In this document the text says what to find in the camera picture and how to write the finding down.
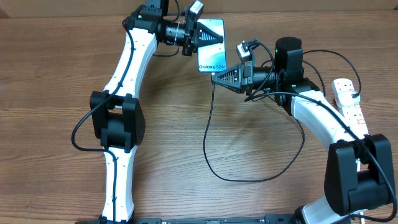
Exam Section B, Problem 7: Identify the Samsung Galaxy smartphone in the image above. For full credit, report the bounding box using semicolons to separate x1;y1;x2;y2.
197;19;227;73

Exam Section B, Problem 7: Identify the black charger cable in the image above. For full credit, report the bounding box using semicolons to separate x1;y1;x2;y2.
203;49;362;183

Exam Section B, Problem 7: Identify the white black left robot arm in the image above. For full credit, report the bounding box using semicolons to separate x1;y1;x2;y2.
90;1;226;223

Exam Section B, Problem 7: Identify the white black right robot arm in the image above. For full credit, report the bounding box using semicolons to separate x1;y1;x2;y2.
211;37;397;223

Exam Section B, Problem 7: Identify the white charger plug adapter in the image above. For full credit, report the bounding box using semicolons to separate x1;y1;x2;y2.
335;90;361;108

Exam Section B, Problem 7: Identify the white power strip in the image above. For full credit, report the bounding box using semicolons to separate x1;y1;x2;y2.
331;78;369;138

